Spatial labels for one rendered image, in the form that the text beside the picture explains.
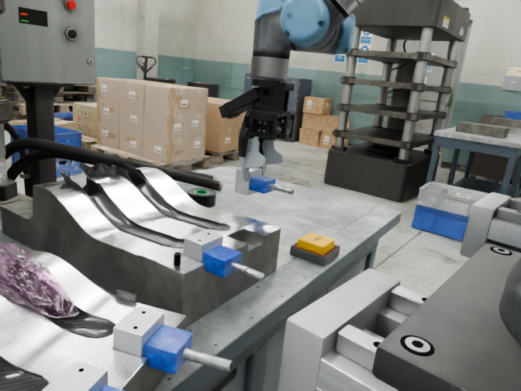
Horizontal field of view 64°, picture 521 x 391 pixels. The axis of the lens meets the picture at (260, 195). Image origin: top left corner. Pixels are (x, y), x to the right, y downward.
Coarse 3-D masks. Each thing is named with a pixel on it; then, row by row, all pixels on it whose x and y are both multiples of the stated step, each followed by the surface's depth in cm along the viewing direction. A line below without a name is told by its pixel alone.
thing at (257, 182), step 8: (240, 168) 92; (256, 168) 93; (240, 176) 91; (256, 176) 92; (264, 176) 92; (240, 184) 92; (248, 184) 91; (256, 184) 90; (264, 184) 89; (272, 184) 90; (240, 192) 92; (248, 192) 91; (256, 192) 94; (264, 192) 89; (288, 192) 88
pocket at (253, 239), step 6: (234, 234) 74; (240, 234) 76; (246, 234) 77; (252, 234) 76; (258, 234) 75; (240, 240) 77; (246, 240) 77; (252, 240) 76; (258, 240) 75; (252, 246) 76
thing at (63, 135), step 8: (16, 128) 407; (24, 128) 426; (56, 128) 437; (64, 128) 430; (24, 136) 403; (56, 136) 395; (64, 136) 402; (72, 136) 409; (80, 136) 416; (72, 144) 412; (80, 144) 419
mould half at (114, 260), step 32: (64, 192) 74; (128, 192) 82; (160, 192) 87; (32, 224) 78; (64, 224) 72; (96, 224) 71; (160, 224) 76; (192, 224) 77; (256, 224) 79; (64, 256) 74; (96, 256) 69; (128, 256) 64; (160, 256) 62; (256, 256) 73; (128, 288) 65; (160, 288) 61; (192, 288) 60; (224, 288) 67; (192, 320) 62
